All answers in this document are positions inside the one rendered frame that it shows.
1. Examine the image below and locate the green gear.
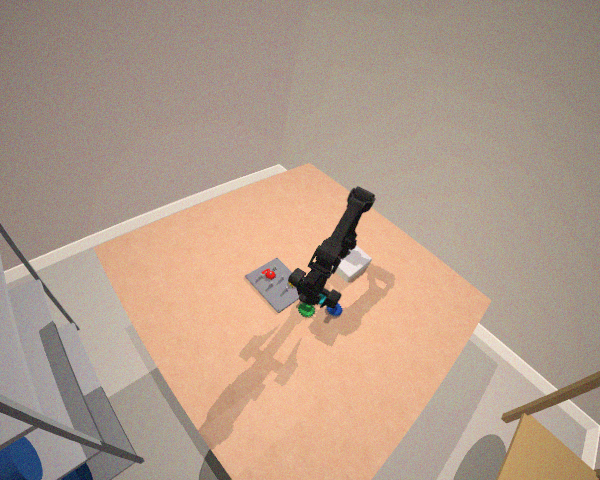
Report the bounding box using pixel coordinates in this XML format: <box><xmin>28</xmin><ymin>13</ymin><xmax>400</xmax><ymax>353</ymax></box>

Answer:
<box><xmin>298</xmin><ymin>302</ymin><xmax>315</xmax><ymax>318</ymax></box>

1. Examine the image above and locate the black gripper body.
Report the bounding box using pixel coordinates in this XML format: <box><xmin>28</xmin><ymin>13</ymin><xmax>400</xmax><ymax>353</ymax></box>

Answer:
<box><xmin>288</xmin><ymin>268</ymin><xmax>342</xmax><ymax>309</ymax></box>

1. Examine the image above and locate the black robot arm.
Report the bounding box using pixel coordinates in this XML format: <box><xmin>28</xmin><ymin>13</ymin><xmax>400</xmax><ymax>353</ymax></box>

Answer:
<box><xmin>299</xmin><ymin>186</ymin><xmax>376</xmax><ymax>306</ymax></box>

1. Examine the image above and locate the blue gear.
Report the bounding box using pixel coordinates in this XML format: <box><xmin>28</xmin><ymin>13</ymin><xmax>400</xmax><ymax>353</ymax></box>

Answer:
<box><xmin>326</xmin><ymin>303</ymin><xmax>342</xmax><ymax>317</ymax></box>

